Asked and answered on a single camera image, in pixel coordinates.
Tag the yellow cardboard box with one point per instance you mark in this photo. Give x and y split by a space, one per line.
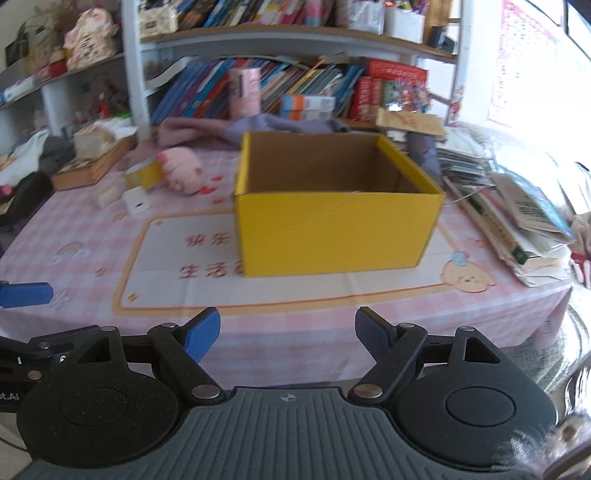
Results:
332 230

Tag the pile of books and papers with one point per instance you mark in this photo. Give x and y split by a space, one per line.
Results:
508 217

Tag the brown paper envelope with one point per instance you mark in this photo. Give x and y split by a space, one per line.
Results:
411 122

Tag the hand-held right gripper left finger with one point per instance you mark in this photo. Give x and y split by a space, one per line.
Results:
203 332

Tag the white bookshelf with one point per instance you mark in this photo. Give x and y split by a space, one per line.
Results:
131 69

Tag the person's fluffy grey garment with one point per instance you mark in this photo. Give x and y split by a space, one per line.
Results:
531 447

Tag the pink tumbler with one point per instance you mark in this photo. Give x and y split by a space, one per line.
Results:
244 94

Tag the pink checkered tablecloth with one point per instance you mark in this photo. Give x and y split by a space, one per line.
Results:
286 295

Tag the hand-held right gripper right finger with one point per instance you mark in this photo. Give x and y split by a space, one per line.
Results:
376 332

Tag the white side shelf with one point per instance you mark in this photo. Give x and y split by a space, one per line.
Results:
55 101

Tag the clear pen cup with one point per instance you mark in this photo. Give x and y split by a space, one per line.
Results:
367 16

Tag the orange blue white box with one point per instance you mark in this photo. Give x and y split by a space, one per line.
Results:
307 102
308 114

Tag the red book box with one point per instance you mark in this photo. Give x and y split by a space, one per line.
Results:
397 70

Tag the row of red books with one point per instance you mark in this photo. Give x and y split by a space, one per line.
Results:
369 99

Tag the row of blue-spined books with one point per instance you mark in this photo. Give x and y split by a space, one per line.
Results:
198 92

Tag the yellow tape roll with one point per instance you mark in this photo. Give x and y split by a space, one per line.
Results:
147 175

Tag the white printed garment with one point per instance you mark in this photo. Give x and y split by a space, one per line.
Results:
25 154

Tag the colourful sticker pack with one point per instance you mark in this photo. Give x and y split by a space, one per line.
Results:
408 94

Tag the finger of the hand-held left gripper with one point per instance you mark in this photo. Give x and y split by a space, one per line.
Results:
46 350
25 295

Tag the dark purple pouch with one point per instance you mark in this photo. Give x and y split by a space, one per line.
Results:
424 152

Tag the dried flower bunch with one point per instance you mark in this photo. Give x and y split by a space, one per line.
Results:
51 16

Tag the floral pattern plush doll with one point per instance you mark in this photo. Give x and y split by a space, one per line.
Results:
87 39

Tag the wooden tray with tissue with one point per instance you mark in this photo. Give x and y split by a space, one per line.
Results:
92 168

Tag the white tissue pack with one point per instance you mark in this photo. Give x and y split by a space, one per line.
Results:
21 88

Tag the red cartoon wall sticker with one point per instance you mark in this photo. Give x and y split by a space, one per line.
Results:
457 105

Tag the black chair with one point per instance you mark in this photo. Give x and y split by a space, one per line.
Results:
25 194

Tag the white pen container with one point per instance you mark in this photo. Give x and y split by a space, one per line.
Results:
406 25

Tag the pink pig plush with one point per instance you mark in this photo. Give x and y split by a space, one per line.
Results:
182 170

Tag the cream rectangular block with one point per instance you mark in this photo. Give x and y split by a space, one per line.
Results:
108 195

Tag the lavender purple cloth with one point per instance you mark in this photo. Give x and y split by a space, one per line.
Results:
277 124

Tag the cream tissue box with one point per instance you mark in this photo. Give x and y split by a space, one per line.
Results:
94 141

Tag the cream quilted handbag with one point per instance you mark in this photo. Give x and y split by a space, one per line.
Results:
158 21

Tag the wall poster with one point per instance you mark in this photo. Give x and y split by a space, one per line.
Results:
521 60

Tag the small red figurine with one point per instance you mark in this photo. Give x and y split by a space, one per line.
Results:
104 105

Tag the white charger adapter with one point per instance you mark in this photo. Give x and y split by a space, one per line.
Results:
136 201

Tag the red round jar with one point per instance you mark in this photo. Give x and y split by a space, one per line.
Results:
57 62

